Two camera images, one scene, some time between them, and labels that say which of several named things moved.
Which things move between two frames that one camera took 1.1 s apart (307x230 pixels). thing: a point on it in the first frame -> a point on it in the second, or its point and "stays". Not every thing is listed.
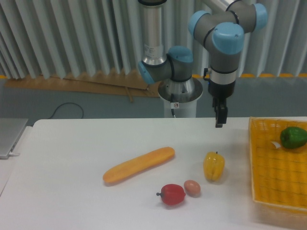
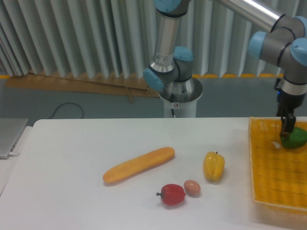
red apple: (172, 194) stays
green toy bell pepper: (292, 137) stays
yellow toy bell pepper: (213, 166) stays
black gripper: (221, 91) -> (286, 104)
